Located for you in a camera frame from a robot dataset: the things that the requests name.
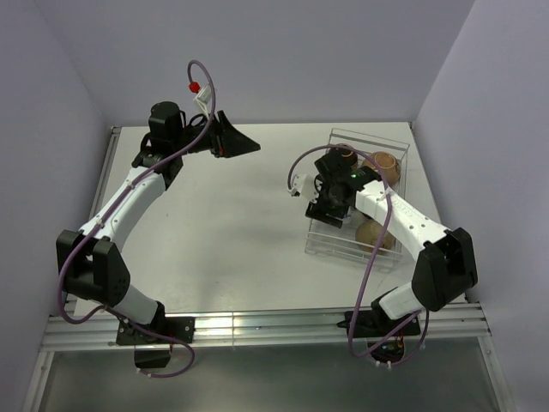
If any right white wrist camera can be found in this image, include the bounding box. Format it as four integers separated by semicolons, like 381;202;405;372
288;174;319;203

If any white wire dish rack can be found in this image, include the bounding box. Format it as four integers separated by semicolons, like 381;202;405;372
305;128;410;273

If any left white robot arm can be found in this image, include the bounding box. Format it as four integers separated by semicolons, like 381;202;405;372
56;101;261;342

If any small tan patterned bowl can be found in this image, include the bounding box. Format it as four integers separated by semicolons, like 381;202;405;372
337;145;359;169

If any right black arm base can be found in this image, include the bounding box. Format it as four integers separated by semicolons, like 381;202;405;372
353;309;421;363

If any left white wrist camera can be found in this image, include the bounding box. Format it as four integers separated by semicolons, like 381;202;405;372
189;81;212;117

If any black glossy bowl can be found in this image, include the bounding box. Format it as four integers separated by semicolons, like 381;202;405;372
355;220;395;255

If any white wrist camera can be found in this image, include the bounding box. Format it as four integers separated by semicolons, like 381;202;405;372
189;81;212;117
288;174;319;203

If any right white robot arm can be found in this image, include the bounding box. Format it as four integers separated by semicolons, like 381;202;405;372
289;149;478;335

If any blue white floral bowl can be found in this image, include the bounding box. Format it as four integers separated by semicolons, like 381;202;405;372
342;207;354;224

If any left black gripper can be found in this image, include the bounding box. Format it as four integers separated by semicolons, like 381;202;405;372
172;111;260;159

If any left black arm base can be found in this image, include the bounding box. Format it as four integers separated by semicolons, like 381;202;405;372
116;317;196;378

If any large tan pink-outside bowl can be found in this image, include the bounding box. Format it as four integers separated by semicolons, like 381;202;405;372
362;151;401;186

